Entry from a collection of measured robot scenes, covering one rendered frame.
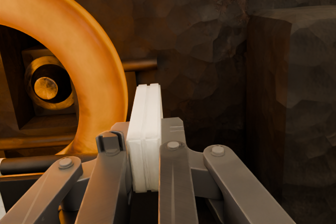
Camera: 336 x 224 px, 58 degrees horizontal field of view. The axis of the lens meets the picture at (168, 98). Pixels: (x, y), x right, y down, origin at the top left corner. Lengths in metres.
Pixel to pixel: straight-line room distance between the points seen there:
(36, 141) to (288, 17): 0.23
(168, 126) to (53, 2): 0.11
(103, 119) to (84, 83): 0.03
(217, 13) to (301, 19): 0.10
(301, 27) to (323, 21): 0.01
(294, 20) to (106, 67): 0.12
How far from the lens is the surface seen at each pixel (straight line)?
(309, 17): 0.20
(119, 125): 0.17
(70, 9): 0.21
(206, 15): 0.29
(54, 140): 0.29
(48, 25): 0.22
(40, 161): 0.23
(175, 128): 0.16
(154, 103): 0.17
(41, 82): 0.33
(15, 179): 0.24
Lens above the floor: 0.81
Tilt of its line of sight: 18 degrees down
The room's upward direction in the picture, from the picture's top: 4 degrees counter-clockwise
